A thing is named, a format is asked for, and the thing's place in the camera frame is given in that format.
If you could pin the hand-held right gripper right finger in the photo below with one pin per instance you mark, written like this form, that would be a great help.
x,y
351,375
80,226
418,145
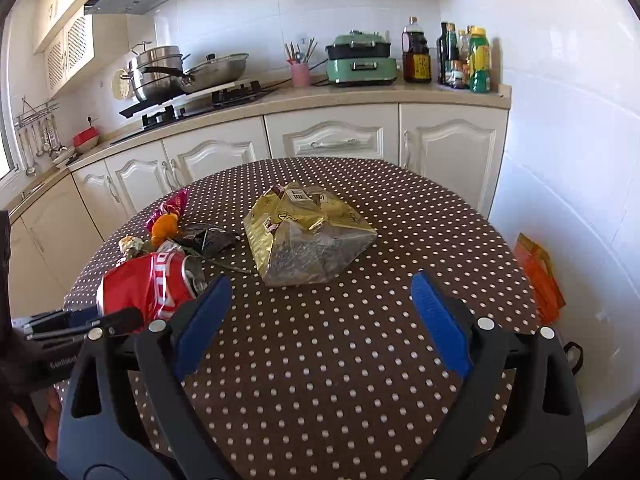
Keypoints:
x,y
440,322

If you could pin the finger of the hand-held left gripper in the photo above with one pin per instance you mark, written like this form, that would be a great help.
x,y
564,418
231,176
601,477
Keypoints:
x,y
82,317
122,321

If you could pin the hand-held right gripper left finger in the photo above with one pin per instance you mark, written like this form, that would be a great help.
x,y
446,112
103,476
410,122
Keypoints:
x,y
200,327

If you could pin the crushed red soda can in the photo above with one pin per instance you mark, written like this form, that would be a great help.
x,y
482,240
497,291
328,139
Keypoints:
x,y
145,285

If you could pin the paper ball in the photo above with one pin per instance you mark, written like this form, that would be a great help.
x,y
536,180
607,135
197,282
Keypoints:
x,y
131,246

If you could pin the green leaf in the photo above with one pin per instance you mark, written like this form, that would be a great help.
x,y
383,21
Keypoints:
x,y
212,240

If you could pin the orange peel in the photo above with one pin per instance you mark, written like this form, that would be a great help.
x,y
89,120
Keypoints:
x,y
164,227

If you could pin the gold snack bag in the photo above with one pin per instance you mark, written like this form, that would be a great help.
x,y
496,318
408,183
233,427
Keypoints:
x,y
300,240

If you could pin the person's left hand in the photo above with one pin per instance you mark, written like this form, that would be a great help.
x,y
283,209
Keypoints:
x,y
50,412

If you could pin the pale crumpled wrapper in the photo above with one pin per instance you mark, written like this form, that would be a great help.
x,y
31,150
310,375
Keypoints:
x,y
167,248

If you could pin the orange plastic bag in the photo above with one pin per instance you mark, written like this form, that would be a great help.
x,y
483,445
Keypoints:
x,y
542,285

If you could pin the brown dotted tablecloth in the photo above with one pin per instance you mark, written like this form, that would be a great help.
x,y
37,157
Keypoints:
x,y
325,335

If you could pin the pink candy wrapper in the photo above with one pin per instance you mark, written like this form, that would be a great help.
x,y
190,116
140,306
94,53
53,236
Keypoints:
x,y
172,205

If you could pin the small black floor item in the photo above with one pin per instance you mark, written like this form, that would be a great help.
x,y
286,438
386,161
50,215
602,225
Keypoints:
x,y
575,355

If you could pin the row of hanging ladles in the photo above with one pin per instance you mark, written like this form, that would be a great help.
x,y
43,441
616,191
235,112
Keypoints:
x,y
30,168

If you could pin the cream base cabinets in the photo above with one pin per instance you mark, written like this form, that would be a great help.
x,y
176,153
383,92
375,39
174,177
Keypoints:
x,y
450,145

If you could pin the red bowl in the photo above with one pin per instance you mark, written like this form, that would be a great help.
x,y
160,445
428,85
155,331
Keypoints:
x,y
86,139

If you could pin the black gas stove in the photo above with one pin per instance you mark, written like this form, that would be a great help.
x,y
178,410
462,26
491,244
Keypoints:
x,y
235,96

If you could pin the cream perforated disc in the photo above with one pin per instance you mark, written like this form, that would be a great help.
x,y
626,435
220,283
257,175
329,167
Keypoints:
x,y
121,85

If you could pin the steel steamer pot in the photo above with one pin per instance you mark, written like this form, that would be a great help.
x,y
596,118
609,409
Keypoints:
x,y
155,82

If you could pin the small condiment jar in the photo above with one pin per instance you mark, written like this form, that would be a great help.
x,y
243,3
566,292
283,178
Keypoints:
x,y
456,79

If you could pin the wok with glass lid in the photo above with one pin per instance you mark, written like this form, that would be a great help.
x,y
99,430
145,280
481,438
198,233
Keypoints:
x,y
220,72

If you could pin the large dark oil bottle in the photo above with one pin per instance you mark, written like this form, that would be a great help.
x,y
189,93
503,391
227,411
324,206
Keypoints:
x,y
416,65

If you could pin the yellow green bottle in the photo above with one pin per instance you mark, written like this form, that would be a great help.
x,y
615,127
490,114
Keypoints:
x,y
479,60

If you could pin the green electric grill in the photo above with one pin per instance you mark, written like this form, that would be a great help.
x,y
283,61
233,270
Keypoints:
x,y
360,67

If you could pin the slim dark sauce bottle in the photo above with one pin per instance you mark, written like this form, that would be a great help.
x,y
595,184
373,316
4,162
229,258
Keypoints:
x,y
442,52

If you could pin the pink utensil holder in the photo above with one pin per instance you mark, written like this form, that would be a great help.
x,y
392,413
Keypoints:
x,y
301,76

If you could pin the clear condiment bottle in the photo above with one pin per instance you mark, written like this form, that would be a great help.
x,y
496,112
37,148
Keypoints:
x,y
464,52

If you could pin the green label bottle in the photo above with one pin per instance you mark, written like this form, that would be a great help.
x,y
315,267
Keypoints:
x,y
452,47

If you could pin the bundle of chopsticks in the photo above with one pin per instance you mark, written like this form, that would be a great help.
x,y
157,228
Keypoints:
x,y
291,55

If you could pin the wall socket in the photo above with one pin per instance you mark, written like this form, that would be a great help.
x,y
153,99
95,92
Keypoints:
x,y
92,120

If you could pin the wall utensil rack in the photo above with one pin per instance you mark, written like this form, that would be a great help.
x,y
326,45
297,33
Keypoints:
x,y
36,119

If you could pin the cream lattice wall cabinet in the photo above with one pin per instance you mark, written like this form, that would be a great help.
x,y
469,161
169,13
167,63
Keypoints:
x,y
70,50

